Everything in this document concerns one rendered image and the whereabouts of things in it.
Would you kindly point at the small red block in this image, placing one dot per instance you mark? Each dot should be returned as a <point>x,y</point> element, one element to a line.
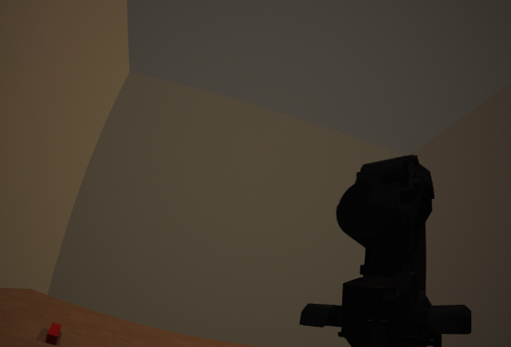
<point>53,333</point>

